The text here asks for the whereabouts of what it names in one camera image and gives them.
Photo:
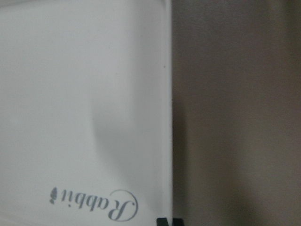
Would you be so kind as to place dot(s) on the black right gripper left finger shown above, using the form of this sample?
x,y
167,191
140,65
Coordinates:
x,y
162,222

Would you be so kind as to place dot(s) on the cream rabbit serving tray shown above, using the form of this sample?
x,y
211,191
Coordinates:
x,y
85,112

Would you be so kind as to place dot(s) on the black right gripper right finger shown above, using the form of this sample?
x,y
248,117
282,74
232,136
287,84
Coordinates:
x,y
178,222

